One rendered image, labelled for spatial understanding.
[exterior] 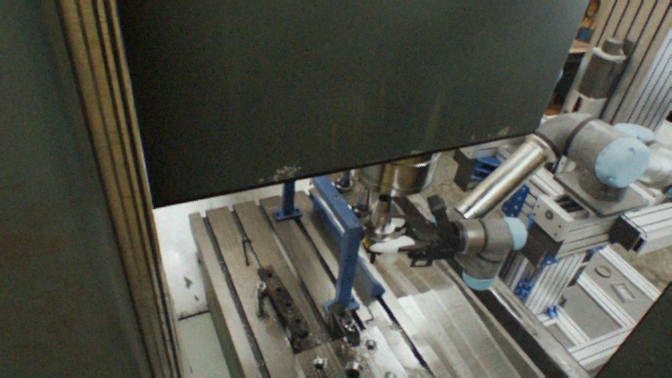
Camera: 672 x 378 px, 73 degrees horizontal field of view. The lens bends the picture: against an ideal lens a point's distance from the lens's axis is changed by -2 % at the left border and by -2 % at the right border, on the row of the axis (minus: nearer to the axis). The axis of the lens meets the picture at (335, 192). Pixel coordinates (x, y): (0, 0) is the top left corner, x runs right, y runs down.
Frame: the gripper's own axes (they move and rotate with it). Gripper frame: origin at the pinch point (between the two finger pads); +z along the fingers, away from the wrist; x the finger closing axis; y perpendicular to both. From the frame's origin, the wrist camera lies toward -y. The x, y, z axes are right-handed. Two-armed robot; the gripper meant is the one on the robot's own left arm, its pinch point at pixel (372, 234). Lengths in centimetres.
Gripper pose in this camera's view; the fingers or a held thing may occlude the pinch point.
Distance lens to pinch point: 97.8
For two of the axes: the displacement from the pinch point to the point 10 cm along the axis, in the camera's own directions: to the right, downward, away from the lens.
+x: -1.9, -6.2, 7.6
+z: -9.8, 0.3, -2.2
